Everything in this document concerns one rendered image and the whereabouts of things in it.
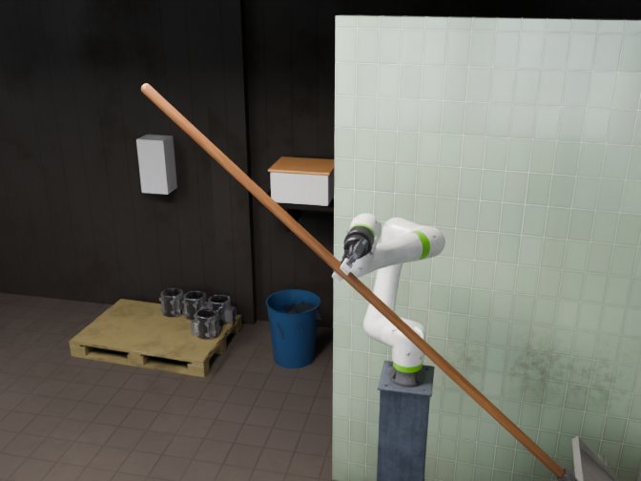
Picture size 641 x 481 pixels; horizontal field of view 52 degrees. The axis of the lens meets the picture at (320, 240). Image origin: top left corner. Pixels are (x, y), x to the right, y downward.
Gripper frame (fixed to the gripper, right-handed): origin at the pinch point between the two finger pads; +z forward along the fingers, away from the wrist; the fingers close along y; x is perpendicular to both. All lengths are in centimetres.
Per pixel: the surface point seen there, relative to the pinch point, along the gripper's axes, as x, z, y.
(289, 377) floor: -60, -221, 209
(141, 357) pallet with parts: 31, -204, 275
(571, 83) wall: -27, -125, -74
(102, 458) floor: 5, -106, 263
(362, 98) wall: 34, -127, -7
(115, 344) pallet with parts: 53, -209, 287
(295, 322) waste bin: -34, -230, 176
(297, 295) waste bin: -25, -267, 180
